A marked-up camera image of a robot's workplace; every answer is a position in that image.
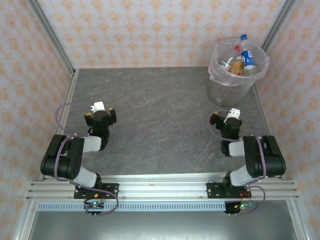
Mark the grey metal panel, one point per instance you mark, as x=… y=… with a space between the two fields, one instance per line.
x=162 y=225

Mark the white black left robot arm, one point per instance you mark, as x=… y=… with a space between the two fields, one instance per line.
x=65 y=155

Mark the clear plastic bin liner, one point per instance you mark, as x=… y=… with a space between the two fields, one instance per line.
x=215 y=75

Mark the aluminium frame post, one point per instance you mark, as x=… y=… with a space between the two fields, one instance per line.
x=280 y=20
x=51 y=35

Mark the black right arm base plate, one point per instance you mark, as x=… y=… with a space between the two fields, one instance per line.
x=212 y=190

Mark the red cap teal label bottle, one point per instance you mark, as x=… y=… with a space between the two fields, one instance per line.
x=236 y=47

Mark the blue label plastic bottle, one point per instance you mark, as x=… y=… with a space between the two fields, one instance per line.
x=247 y=58

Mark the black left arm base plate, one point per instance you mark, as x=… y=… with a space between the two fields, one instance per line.
x=112 y=190

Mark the left controller circuit board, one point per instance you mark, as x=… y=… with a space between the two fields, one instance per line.
x=94 y=205

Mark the aluminium slotted mounting rail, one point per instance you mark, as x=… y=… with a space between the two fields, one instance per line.
x=162 y=187

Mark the amber bottle red white label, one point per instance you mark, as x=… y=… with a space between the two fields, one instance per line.
x=236 y=67

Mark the aluminium table side rail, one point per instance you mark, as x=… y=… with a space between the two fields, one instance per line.
x=67 y=100
x=262 y=112

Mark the right controller circuit board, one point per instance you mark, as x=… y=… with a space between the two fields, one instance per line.
x=240 y=207

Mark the aluminium lower frame rail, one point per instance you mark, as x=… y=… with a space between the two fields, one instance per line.
x=23 y=222
x=297 y=222

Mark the controller circuit board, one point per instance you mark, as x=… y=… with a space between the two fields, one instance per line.
x=240 y=207
x=94 y=205

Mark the clear plastic bin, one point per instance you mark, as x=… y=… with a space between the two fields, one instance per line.
x=225 y=95

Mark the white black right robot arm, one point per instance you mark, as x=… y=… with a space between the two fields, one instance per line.
x=262 y=155

